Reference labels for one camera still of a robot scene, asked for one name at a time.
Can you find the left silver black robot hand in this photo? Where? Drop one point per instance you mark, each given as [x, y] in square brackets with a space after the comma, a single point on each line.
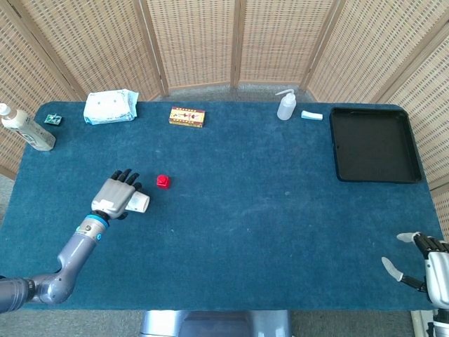
[114, 194]

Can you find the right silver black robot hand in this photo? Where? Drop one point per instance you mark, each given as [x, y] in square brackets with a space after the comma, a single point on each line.
[438, 270]

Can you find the white paper cup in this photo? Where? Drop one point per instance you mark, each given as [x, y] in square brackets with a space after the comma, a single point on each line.
[141, 203]

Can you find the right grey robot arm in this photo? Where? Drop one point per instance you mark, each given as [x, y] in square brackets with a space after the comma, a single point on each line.
[440, 321]

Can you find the small red cube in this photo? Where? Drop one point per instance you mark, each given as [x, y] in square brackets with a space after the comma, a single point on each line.
[163, 182]

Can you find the white wet wipes pack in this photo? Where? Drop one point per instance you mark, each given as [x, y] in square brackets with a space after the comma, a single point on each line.
[108, 107]

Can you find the small green square chip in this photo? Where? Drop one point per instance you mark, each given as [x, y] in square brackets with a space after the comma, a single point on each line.
[53, 119]

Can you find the yellow red patterned box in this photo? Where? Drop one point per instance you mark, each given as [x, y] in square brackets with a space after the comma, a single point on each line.
[187, 117]

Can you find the beige bottle with white cap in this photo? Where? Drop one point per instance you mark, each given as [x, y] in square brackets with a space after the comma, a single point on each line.
[28, 130]

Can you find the blue table cover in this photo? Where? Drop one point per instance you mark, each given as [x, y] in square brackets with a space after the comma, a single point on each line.
[245, 210]

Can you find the black plastic tray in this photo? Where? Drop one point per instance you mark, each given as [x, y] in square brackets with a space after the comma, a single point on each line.
[375, 145]

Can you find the grey robot torso base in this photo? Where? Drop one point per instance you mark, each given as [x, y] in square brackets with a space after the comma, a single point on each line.
[215, 324]

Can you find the woven wooden folding screen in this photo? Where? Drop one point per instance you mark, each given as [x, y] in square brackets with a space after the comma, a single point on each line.
[193, 42]

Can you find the clear plastic wash bottle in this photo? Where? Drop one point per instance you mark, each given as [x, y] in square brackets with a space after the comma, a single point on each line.
[287, 107]

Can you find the light blue eraser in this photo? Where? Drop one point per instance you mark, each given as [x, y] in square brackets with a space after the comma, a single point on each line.
[311, 115]

